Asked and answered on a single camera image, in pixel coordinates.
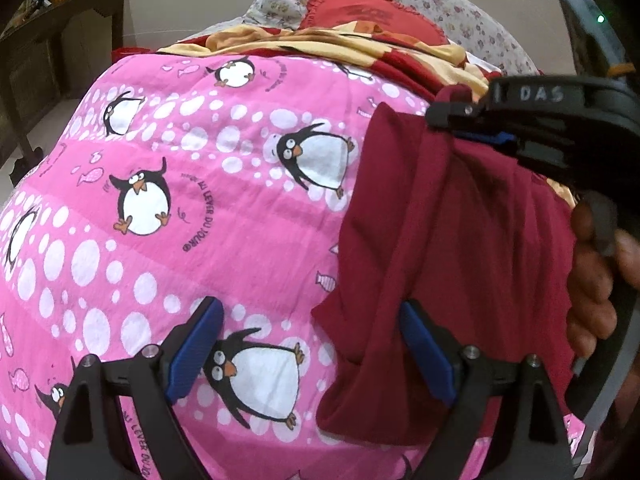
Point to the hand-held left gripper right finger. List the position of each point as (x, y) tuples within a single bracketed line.
[(425, 350)]

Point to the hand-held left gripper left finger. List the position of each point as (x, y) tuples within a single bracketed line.
[(195, 350)]

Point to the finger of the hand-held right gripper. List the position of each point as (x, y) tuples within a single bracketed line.
[(460, 112), (487, 139)]

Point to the maroon fleece garment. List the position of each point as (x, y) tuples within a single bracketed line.
[(425, 235)]

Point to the person's right hand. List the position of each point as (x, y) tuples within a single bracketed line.
[(590, 285)]

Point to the red heart-shaped pillow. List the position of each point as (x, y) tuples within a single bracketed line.
[(365, 7)]

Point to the pink penguin print blanket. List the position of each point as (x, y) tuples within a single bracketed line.
[(225, 210)]

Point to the yellow and red patterned blanket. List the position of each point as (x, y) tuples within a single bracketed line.
[(325, 42)]

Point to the red cloth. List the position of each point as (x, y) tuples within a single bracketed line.
[(131, 54)]

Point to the dark wooden table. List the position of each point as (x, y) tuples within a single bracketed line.
[(50, 45)]

